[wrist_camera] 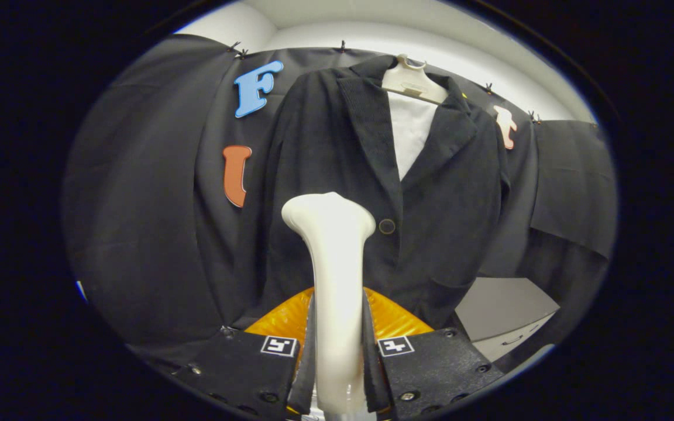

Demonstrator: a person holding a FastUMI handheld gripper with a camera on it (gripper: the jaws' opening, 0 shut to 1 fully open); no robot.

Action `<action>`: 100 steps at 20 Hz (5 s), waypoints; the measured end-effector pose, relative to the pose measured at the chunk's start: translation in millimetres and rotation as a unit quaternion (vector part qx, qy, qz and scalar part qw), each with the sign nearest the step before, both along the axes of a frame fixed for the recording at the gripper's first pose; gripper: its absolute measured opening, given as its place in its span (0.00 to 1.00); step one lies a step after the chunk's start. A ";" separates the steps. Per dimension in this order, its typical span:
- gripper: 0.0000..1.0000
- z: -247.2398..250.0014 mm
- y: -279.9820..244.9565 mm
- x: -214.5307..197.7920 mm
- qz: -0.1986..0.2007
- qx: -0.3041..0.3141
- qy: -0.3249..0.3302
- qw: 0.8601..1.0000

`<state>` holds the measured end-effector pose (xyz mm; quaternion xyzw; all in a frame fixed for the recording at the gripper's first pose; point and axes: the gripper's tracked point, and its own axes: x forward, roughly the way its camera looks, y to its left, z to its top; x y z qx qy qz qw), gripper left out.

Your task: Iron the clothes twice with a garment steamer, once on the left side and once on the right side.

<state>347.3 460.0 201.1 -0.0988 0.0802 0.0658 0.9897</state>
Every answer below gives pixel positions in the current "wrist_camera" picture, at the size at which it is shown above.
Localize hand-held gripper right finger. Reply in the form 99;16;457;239
363;287;504;420

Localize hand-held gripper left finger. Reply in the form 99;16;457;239
174;287;318;419

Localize white garment steamer head with hose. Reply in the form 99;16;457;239
281;192;377;421

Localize black blazer jacket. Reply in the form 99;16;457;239
235;54;511;331

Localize beige cabinet with grey top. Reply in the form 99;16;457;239
454;277;561;363

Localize black backdrop cloth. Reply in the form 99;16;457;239
62;33;617;363

